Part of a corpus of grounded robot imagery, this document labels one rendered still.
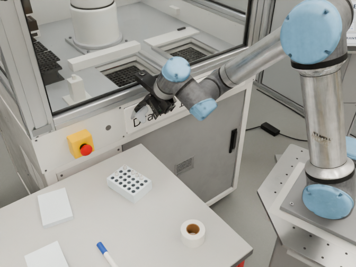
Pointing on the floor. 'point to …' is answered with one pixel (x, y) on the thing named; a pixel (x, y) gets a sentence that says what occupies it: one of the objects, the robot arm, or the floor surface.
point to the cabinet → (163, 149)
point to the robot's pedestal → (287, 260)
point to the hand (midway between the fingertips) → (147, 108)
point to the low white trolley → (122, 222)
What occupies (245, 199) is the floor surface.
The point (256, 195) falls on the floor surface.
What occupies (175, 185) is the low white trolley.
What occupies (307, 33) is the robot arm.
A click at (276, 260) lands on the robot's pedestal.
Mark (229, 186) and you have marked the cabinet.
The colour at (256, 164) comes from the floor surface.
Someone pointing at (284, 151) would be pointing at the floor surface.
